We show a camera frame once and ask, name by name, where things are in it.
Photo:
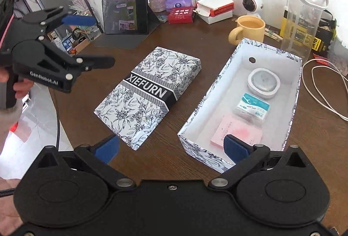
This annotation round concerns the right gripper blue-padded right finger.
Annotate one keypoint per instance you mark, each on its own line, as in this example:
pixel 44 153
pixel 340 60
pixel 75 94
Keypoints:
pixel 247 160

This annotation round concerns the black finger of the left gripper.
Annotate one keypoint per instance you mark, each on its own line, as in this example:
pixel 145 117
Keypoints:
pixel 90 62

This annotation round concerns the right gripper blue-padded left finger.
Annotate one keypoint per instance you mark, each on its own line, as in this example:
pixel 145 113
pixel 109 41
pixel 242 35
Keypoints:
pixel 97 158

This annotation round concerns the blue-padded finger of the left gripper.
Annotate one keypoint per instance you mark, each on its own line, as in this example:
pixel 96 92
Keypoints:
pixel 79 20

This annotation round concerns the pink booklet box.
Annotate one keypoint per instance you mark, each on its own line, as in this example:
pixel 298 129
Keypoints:
pixel 238 127

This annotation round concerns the dental floss pick box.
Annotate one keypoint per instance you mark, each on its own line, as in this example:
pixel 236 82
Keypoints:
pixel 252 109

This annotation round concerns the person's left hand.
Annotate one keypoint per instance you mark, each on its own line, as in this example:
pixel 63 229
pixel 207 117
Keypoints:
pixel 21 88

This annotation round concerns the black tablet with stand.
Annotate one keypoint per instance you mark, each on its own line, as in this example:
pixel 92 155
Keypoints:
pixel 126 23

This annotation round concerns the floral XIEFURN box lid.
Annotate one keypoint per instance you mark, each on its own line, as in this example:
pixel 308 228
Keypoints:
pixel 134 108

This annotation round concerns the white round dish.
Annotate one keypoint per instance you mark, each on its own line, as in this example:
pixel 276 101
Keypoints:
pixel 263 83

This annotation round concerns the open floral storage box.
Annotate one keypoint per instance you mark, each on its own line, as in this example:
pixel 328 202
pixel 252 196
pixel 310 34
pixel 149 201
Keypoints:
pixel 227 90

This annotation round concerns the red small packet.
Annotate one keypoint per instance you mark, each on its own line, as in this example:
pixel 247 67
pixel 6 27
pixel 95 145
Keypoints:
pixel 181 15

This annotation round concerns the yellow ceramic mug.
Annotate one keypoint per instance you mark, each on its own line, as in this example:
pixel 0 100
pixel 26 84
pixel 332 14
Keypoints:
pixel 249 27

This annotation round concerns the white red cardboard box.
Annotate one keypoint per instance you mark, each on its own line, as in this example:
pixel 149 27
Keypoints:
pixel 213 11

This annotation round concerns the yellow black package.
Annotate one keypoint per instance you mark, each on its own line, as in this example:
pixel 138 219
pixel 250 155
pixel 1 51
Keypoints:
pixel 319 43

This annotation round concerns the clear plastic pitcher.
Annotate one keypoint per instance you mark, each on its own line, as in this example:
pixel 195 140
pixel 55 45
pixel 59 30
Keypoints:
pixel 308 10

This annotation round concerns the white round camera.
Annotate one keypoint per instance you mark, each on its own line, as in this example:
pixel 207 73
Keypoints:
pixel 253 7

